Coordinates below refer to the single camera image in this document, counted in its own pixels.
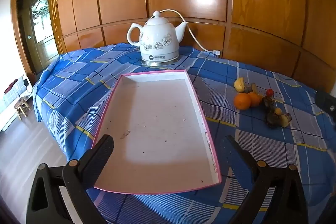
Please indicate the small dark box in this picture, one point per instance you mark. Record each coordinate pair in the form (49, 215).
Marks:
(254, 88)

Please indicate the large orange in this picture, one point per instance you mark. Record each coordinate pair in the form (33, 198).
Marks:
(242, 102)

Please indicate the dark red bag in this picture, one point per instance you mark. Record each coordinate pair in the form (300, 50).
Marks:
(10, 86)

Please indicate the pink rimmed white tray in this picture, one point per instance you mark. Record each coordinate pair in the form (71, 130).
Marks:
(157, 121)

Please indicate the dark brown wrinkled fruit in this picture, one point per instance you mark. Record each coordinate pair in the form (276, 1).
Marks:
(273, 120)
(268, 102)

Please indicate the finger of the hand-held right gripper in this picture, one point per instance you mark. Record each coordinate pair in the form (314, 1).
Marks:
(326, 103)

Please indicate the small orange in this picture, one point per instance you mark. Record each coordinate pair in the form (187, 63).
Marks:
(256, 99)

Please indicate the white floral electric kettle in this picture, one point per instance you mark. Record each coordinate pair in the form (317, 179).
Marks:
(157, 40)

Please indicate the blue plaid tablecloth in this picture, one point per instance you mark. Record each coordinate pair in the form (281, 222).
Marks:
(78, 77)

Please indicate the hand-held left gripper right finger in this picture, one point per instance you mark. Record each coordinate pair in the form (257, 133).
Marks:
(233, 155)

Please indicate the small yellow round fruit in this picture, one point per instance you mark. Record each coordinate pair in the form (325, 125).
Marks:
(278, 111)

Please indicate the red cherry tomato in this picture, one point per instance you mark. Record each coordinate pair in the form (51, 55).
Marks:
(269, 92)

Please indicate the white power strip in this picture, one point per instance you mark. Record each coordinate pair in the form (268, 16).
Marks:
(217, 52)

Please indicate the small wooden stool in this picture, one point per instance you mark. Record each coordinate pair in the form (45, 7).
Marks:
(21, 103)

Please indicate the white appliance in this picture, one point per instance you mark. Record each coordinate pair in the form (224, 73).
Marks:
(26, 83)

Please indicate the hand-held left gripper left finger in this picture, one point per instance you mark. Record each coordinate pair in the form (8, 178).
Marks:
(101, 153)

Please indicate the wooden glass door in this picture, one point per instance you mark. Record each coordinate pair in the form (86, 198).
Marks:
(39, 29)

